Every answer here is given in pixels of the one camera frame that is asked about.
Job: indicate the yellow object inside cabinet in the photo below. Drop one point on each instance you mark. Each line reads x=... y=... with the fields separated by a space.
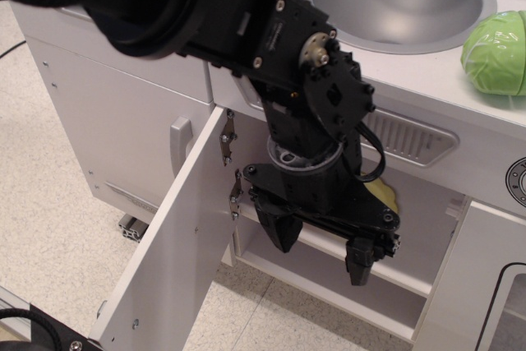
x=384 y=193

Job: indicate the lower metal door hinge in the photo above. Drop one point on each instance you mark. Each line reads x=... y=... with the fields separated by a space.
x=235 y=195

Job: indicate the white toy kitchen cabinet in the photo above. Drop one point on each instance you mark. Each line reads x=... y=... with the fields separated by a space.
x=458 y=280

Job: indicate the grey vent panel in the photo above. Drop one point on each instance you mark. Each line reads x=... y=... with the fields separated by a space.
x=401 y=136

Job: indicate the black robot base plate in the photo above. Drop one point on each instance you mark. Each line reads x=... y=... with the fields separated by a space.
x=33 y=329

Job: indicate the white cabinet door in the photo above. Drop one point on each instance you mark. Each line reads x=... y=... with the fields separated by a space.
x=160 y=293

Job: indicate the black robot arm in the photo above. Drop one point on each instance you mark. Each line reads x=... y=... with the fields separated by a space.
x=314 y=100

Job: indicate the grey fridge door handle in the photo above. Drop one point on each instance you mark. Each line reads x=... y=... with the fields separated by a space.
x=180 y=135

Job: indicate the aluminium extrusion frame bar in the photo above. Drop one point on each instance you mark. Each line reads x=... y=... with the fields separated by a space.
x=132 y=228

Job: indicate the green toy cabbage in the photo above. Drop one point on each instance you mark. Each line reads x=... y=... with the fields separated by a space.
x=493 y=56

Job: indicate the black round dial knob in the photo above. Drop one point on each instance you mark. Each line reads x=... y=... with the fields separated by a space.
x=515 y=181

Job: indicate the silver fridge logo emblem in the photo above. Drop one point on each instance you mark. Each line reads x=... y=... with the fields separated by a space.
x=134 y=199

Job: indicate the metal door hinge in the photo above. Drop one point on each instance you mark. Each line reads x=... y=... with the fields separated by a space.
x=227 y=137
x=235 y=195

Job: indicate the upper metal door hinge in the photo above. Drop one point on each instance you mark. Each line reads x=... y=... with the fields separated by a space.
x=227 y=137

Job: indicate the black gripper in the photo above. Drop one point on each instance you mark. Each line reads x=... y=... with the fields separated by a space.
x=326 y=191

